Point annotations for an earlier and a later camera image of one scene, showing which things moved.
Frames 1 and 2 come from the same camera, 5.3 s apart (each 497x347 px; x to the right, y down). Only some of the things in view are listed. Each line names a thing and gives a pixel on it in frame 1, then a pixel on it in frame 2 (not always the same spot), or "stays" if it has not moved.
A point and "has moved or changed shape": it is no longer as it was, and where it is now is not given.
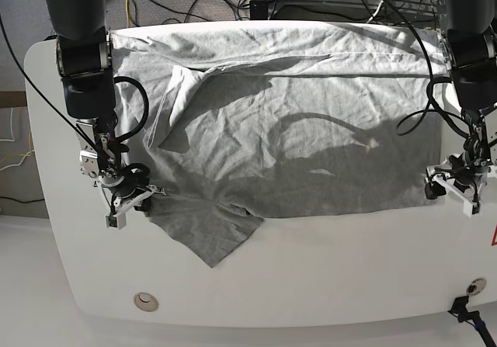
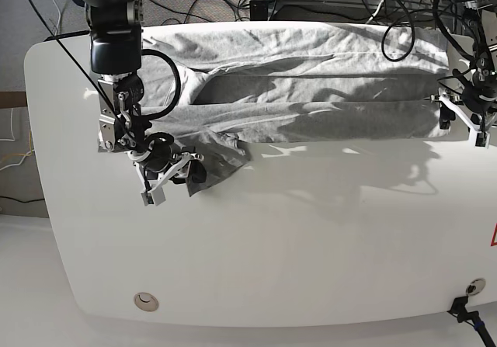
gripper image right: [462, 174] to [471, 105]
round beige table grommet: [146, 302] stays
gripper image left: [130, 188] to [158, 164]
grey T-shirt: [227, 123] has moved or changed shape
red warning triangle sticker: [494, 240] stays
